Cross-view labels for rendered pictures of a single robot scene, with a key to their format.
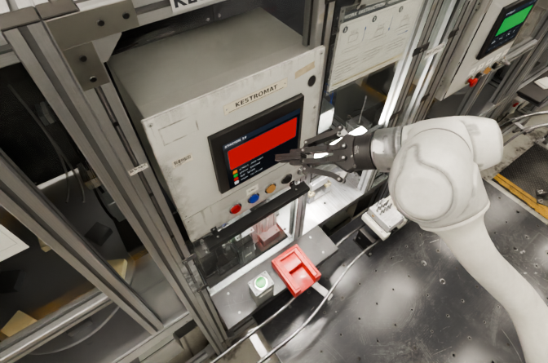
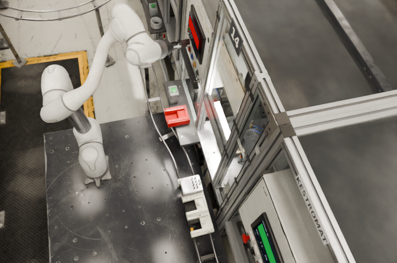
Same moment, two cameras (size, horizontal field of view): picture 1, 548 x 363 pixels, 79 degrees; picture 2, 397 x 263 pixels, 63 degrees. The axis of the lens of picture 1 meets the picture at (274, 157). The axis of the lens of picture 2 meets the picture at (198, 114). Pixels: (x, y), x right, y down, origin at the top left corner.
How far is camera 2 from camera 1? 1.62 m
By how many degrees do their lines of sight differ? 54
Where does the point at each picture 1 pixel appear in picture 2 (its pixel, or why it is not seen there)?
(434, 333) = (119, 195)
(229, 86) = not seen: outside the picture
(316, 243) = (188, 135)
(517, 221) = not seen: outside the picture
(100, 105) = not seen: outside the picture
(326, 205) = (211, 152)
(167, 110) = not seen: outside the picture
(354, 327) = (143, 155)
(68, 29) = not seen: outside the picture
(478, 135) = (134, 43)
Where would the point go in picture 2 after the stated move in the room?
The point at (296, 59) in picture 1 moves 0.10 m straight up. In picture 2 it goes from (207, 20) to (210, 3)
